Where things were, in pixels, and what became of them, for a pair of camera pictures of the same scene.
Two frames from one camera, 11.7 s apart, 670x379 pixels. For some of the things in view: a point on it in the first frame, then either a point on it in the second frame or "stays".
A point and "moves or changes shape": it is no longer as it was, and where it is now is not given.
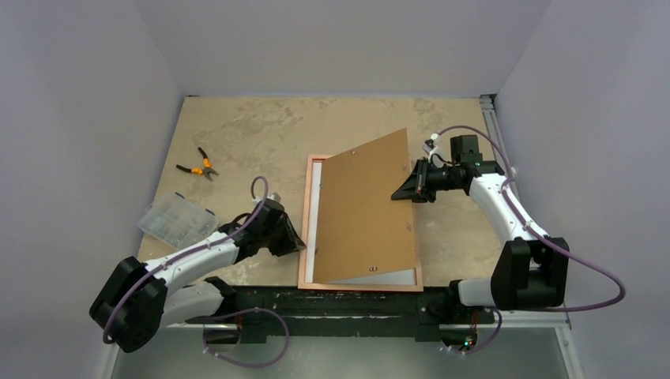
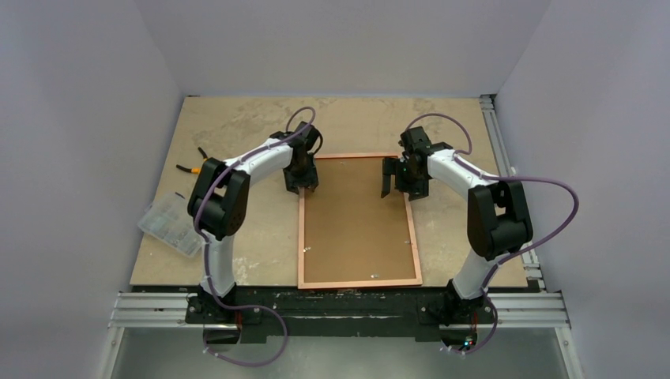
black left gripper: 290,242 → 309,180
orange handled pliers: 205,171 stays
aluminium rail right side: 491,123 stays
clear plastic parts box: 177,220 stays
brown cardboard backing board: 361,230 moves or changes shape
